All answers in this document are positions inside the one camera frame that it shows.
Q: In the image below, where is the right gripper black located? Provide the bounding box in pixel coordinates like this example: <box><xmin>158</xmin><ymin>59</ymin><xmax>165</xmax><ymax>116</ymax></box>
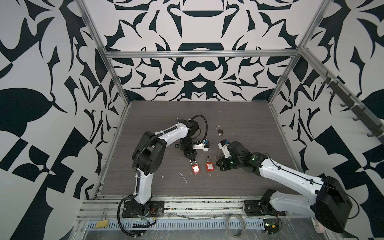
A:
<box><xmin>214</xmin><ymin>155</ymin><xmax>244</xmax><ymax>171</ymax></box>

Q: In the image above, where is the red padlock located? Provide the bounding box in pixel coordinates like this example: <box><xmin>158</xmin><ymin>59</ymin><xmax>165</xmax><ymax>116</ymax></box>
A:
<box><xmin>190</xmin><ymin>160</ymin><xmax>201</xmax><ymax>175</ymax></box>
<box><xmin>206</xmin><ymin>156</ymin><xmax>215</xmax><ymax>172</ymax></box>

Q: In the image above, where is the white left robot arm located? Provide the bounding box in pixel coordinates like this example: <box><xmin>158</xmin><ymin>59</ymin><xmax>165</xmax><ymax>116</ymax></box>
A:
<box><xmin>117</xmin><ymin>115</ymin><xmax>210</xmax><ymax>238</ymax></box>

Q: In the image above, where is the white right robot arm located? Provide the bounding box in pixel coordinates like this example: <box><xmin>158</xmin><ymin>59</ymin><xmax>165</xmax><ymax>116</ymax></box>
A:
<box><xmin>216</xmin><ymin>140</ymin><xmax>353</xmax><ymax>233</ymax></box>

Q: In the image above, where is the green lit circuit board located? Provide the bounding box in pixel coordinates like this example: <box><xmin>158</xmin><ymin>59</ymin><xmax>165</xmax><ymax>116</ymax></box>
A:
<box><xmin>263</xmin><ymin>218</ymin><xmax>283</xmax><ymax>236</ymax></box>

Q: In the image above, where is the yellow connector block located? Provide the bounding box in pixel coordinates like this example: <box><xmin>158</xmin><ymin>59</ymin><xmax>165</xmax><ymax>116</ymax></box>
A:
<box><xmin>95</xmin><ymin>220</ymin><xmax>109</xmax><ymax>229</ymax></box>

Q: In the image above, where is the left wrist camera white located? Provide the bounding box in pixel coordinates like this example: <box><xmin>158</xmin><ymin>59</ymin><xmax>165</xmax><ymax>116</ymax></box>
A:
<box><xmin>193</xmin><ymin>140</ymin><xmax>210</xmax><ymax>152</ymax></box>

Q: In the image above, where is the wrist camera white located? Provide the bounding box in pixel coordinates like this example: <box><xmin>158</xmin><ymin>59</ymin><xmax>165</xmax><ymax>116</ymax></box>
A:
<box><xmin>218</xmin><ymin>140</ymin><xmax>232</xmax><ymax>158</ymax></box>
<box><xmin>193</xmin><ymin>140</ymin><xmax>210</xmax><ymax>152</ymax></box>

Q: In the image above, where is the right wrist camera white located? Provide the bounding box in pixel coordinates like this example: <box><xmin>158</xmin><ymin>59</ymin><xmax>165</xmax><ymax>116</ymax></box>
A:
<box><xmin>218</xmin><ymin>140</ymin><xmax>232</xmax><ymax>158</ymax></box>

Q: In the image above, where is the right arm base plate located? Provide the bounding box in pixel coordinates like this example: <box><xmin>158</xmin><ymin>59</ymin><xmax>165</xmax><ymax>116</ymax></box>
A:
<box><xmin>244</xmin><ymin>200</ymin><xmax>286</xmax><ymax>217</ymax></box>

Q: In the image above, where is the coiled clear cable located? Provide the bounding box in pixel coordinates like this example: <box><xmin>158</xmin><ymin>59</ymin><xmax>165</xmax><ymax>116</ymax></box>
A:
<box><xmin>224</xmin><ymin>213</ymin><xmax>247</xmax><ymax>239</ymax></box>

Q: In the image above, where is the white perforated cable duct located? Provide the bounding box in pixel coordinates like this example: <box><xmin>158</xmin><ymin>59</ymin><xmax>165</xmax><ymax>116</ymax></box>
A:
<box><xmin>86</xmin><ymin>219</ymin><xmax>265</xmax><ymax>231</ymax></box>

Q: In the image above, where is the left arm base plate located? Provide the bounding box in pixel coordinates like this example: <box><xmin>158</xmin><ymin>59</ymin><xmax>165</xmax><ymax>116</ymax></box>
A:
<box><xmin>122</xmin><ymin>200</ymin><xmax>165</xmax><ymax>218</ymax></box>

